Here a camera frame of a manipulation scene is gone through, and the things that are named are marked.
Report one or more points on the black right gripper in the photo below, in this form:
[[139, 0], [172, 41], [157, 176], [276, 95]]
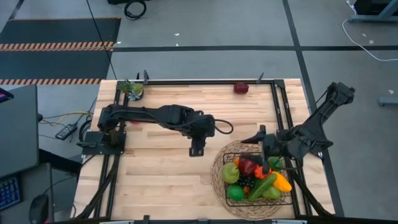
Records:
[[276, 145]]

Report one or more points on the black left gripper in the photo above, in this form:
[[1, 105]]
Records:
[[197, 148]]

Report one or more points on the bumpy orange pumpkin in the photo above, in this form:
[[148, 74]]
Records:
[[258, 172]]

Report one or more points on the large dark red fruit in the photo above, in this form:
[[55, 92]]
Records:
[[247, 167]]

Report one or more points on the green cucumber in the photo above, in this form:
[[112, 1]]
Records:
[[261, 187]]

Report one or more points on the small dark red fruit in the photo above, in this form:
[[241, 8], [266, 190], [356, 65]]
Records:
[[241, 88]]

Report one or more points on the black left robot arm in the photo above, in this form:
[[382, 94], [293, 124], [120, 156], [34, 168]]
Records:
[[161, 115]]

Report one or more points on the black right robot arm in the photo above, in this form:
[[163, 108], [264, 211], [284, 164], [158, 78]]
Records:
[[311, 130]]

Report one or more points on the dark blue grape bunch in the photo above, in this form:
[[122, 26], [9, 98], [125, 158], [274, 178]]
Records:
[[245, 181]]

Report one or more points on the round woven placemat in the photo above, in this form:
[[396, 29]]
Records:
[[239, 214]]

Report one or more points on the grey table clamp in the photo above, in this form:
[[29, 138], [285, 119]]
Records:
[[260, 77], [145, 77]]

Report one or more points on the potted succulent plant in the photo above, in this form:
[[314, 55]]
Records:
[[133, 91]]

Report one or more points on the black edge clamp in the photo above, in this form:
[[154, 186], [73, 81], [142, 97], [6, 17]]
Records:
[[145, 219]]

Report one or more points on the black power adapter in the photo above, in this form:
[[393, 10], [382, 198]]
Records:
[[66, 132]]

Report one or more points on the grey furniture foot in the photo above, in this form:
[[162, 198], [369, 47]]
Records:
[[388, 101]]

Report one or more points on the dark grey desk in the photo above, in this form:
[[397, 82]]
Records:
[[34, 183]]

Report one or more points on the black computer mouse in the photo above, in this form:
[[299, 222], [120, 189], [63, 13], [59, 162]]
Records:
[[38, 208]]

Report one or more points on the black cabinet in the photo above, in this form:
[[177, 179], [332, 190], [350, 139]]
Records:
[[367, 6]]

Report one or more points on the grey computer monitor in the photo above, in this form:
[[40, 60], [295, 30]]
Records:
[[18, 130]]

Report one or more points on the black hazard-striped floor mat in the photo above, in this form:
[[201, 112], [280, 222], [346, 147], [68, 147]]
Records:
[[56, 31]]

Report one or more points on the backlit keyboard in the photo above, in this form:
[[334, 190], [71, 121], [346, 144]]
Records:
[[9, 193]]

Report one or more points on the small lit screen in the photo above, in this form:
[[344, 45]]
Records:
[[4, 96]]

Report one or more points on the grey desk leg frame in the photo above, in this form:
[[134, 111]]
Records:
[[370, 19]]

